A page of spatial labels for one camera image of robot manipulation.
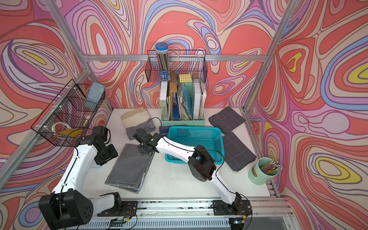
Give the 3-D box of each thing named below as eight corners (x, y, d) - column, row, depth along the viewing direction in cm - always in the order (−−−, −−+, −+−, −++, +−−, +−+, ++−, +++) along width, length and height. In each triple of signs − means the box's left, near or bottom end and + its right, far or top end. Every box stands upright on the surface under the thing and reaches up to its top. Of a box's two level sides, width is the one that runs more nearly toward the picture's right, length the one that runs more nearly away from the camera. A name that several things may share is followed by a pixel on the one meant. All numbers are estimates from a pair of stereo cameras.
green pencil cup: (250, 185, 83) (263, 174, 69) (245, 169, 89) (257, 156, 75) (268, 185, 83) (286, 174, 69) (263, 169, 89) (277, 156, 75)
